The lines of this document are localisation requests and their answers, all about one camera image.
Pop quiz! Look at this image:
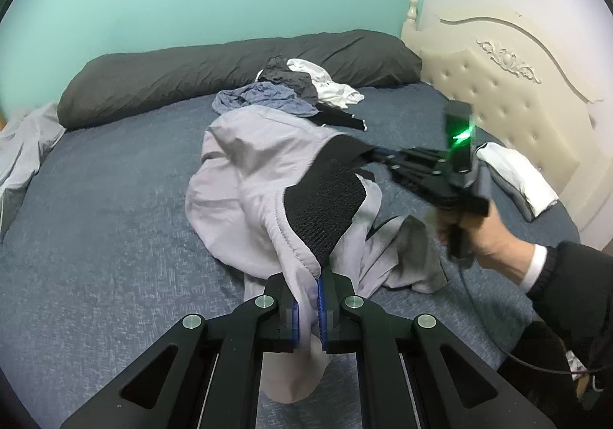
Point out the blue-grey crumpled garment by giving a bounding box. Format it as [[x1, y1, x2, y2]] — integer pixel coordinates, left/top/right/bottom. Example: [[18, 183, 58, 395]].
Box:
[[212, 82, 319, 118]]

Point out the grey jacket with black trim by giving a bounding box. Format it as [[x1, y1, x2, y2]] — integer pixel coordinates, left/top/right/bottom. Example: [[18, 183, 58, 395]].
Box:
[[185, 106, 449, 403]]

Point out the black cable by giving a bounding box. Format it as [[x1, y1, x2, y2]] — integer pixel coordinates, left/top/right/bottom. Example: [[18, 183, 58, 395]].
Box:
[[457, 259, 599, 377]]

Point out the white and grey folded garment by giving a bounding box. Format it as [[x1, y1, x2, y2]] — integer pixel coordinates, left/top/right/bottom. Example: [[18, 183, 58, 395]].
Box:
[[474, 142, 560, 222]]

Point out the person's right forearm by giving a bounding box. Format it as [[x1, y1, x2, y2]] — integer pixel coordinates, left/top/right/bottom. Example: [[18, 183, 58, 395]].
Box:
[[518, 240, 613, 363]]

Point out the dark grey long pillow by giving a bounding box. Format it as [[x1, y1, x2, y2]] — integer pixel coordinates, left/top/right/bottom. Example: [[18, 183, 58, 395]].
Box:
[[57, 29, 423, 129]]

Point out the cream tufted headboard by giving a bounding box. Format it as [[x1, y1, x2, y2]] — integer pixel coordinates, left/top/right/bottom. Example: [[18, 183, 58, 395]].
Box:
[[400, 0, 606, 243]]

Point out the person's right hand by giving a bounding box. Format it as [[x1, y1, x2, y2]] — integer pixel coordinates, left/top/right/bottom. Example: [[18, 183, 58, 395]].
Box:
[[433, 206, 537, 286]]

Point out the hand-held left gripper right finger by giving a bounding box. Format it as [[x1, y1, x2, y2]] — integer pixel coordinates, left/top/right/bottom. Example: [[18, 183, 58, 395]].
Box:
[[315, 269, 556, 429]]

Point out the white crumpled garment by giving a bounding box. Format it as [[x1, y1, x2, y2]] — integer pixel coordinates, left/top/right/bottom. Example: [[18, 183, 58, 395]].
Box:
[[286, 58, 366, 107]]

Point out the dark grey crumpled garment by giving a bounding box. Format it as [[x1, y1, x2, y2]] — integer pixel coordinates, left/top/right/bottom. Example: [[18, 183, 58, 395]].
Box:
[[259, 56, 319, 106]]

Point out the light grey blanket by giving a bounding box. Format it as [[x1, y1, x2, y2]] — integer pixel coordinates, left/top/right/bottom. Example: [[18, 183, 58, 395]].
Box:
[[0, 102, 67, 238]]

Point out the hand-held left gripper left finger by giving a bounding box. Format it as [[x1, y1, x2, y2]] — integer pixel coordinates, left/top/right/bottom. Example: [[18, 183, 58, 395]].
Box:
[[60, 273, 301, 429]]

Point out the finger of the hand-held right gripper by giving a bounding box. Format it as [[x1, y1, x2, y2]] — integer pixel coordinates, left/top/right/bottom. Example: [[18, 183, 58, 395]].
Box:
[[383, 165, 451, 200], [369, 146, 451, 171]]

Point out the person's black clothing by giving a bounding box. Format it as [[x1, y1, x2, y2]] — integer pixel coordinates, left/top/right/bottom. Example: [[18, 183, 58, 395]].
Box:
[[498, 321, 613, 429]]

